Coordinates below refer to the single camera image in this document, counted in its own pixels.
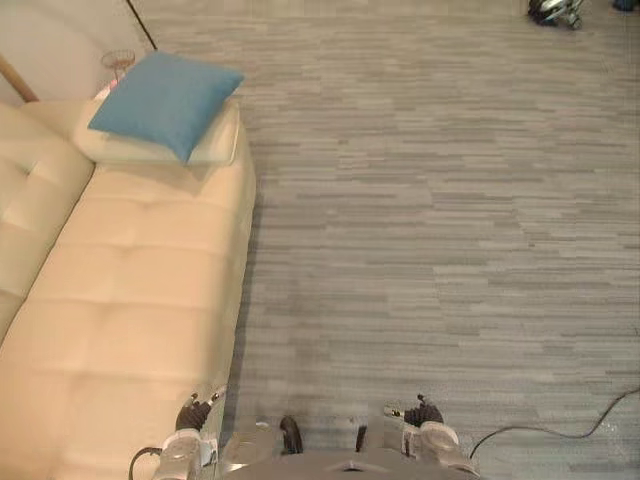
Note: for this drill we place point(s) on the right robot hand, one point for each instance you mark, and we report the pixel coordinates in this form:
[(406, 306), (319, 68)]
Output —
[(419, 413)]

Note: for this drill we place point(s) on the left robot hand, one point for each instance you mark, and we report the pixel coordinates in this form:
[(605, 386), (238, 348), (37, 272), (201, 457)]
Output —
[(194, 412)]

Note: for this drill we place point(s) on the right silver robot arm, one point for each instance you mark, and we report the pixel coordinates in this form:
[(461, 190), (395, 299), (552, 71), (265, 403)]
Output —
[(439, 447)]

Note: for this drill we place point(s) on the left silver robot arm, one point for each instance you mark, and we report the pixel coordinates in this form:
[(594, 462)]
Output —
[(181, 454)]

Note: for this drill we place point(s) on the silver robot body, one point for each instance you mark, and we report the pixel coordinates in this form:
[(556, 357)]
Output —
[(305, 452)]

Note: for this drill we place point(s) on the cream leather sofa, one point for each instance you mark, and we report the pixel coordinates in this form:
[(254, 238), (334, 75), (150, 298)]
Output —
[(115, 280)]

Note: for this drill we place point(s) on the white cushion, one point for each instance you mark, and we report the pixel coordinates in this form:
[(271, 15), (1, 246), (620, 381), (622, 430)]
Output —
[(210, 147)]

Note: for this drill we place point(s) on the blue square cushion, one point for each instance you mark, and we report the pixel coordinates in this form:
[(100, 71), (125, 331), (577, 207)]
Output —
[(165, 105)]

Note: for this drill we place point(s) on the wooden pole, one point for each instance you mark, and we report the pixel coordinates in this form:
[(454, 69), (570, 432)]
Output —
[(18, 80)]

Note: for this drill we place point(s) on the thin dark rod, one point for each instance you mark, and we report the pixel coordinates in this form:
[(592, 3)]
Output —
[(142, 25)]

